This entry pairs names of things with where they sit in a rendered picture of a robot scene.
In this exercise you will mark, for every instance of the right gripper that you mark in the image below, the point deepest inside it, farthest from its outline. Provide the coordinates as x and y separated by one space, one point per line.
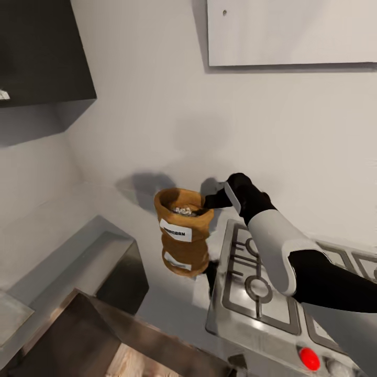
214 201

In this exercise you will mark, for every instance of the drop in sink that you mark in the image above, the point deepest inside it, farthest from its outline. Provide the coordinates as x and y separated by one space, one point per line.
13 315

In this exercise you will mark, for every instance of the cabinet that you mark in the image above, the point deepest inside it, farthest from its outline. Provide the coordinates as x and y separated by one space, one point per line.
41 54

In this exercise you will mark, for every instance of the popcorn bag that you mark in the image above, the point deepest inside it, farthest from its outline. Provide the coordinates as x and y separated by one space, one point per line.
181 228

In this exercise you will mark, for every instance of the burner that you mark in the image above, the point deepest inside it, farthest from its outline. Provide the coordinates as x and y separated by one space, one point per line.
248 311

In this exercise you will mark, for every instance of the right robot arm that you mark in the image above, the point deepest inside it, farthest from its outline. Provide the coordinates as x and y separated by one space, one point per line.
341 302

